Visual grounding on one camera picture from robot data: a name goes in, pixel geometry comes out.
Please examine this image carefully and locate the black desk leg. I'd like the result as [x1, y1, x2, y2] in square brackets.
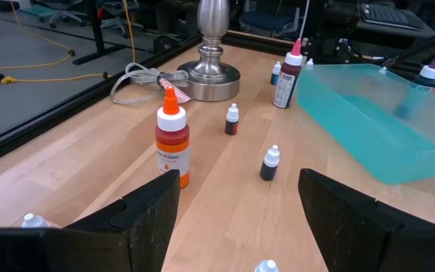
[72, 0, 128, 66]

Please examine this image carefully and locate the small dropper bottle purple label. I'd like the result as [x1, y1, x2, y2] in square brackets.
[259, 144, 281, 182]

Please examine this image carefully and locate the small black dropper bottle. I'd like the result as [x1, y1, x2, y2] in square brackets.
[20, 212, 51, 229]

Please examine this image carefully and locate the large purple-capped food coloring bottle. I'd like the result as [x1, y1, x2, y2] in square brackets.
[409, 52, 435, 94]

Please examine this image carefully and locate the small dropper bottle red label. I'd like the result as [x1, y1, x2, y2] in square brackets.
[224, 103, 240, 136]

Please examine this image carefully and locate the black computer keyboard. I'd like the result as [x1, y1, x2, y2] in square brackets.
[359, 2, 424, 32]

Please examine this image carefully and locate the large pink-capped food coloring bottle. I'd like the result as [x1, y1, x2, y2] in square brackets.
[273, 38, 304, 110]

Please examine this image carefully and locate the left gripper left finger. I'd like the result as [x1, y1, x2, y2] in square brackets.
[0, 169, 181, 272]

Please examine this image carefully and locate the large orange food coloring bottle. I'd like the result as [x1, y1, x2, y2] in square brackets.
[155, 85, 191, 189]

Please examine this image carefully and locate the yellow extension cable black plug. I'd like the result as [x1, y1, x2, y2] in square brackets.
[0, 0, 77, 73]

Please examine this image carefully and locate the red white cord tag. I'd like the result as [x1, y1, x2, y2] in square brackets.
[159, 77, 193, 104]

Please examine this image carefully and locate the small blue dropper bottle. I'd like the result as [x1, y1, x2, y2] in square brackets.
[270, 61, 282, 86]

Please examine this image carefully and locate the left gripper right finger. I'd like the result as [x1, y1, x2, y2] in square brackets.
[298, 168, 435, 272]

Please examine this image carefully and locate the white cable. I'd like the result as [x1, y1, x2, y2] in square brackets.
[299, 0, 311, 41]

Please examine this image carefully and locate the office chair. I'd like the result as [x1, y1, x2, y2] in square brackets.
[38, 0, 79, 29]
[100, 0, 145, 37]

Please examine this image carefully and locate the dark side desk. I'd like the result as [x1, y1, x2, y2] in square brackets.
[355, 17, 435, 41]

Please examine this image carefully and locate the clear lamp power cord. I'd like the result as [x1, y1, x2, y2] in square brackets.
[110, 62, 190, 105]

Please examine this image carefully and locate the silver table lamp white shade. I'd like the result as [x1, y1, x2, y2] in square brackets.
[177, 0, 242, 103]

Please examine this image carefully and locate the teal translucent plastic bin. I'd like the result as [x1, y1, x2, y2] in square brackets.
[295, 63, 435, 186]

